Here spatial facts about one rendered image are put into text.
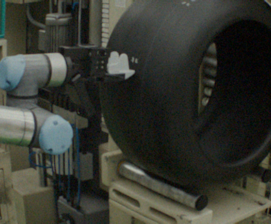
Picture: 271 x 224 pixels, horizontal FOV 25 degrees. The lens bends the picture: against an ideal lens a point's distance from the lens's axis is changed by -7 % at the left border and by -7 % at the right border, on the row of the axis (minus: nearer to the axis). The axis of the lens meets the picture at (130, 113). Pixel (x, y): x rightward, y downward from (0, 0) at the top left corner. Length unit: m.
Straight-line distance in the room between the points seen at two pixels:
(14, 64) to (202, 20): 0.48
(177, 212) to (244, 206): 0.27
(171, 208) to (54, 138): 0.57
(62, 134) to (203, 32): 0.47
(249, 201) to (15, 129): 0.92
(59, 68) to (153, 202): 0.55
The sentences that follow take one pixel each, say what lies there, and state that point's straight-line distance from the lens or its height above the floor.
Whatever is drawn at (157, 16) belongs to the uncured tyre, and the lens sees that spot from 1.59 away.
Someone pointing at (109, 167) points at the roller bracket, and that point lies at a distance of 1.90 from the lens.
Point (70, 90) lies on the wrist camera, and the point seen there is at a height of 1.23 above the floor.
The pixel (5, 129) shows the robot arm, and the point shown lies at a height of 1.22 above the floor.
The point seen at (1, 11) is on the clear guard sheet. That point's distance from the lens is 2.00.
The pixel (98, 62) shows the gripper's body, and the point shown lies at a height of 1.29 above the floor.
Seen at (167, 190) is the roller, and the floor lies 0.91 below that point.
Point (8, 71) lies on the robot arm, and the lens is 1.35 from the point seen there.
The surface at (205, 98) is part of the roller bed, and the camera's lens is 2.28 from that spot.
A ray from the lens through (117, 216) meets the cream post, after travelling 2.12.
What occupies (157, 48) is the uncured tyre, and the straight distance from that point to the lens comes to 1.54.
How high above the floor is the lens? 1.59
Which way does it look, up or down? 16 degrees down
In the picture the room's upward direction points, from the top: straight up
